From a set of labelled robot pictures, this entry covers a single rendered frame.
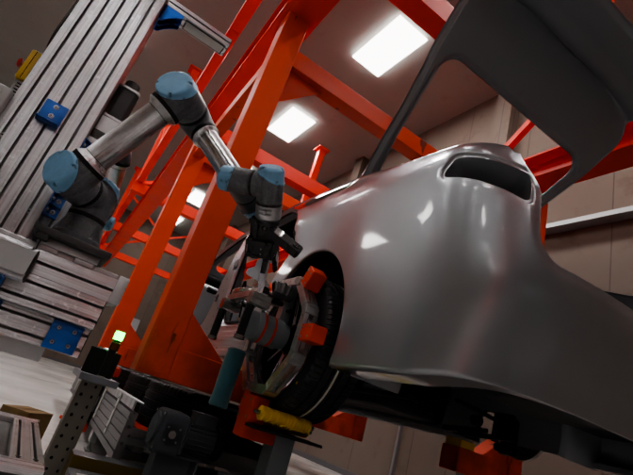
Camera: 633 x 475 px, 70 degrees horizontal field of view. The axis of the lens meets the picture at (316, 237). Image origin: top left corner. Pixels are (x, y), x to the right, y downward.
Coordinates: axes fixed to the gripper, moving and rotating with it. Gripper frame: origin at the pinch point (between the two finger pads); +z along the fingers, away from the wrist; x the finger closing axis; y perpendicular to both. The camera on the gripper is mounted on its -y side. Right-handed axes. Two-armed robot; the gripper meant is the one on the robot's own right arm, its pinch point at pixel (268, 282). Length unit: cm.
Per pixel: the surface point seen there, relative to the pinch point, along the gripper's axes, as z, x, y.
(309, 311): 32, -46, -6
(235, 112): -26, -240, 108
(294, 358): 47, -32, -4
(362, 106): -45, -218, 3
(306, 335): 35.6, -33.0, -8.0
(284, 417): 74, -28, -4
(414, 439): 375, -385, -113
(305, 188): 75, -441, 85
